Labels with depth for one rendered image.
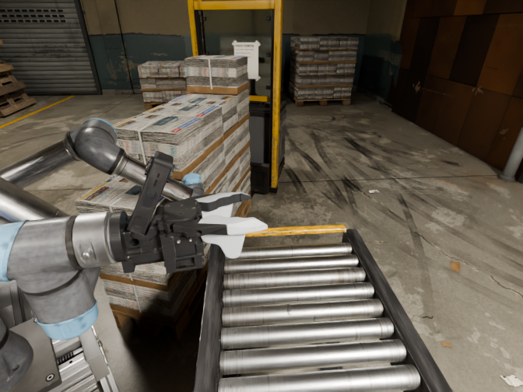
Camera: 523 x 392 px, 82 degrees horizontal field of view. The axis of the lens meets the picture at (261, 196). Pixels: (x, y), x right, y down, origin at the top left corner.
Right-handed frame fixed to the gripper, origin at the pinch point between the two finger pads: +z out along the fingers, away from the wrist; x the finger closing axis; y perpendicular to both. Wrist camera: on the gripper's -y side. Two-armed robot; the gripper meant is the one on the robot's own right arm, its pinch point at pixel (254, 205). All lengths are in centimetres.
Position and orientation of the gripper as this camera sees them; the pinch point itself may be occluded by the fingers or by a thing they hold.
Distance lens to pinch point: 46.3
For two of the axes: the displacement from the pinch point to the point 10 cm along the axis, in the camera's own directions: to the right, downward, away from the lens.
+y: 0.3, 9.3, 3.7
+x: 2.4, 3.5, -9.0
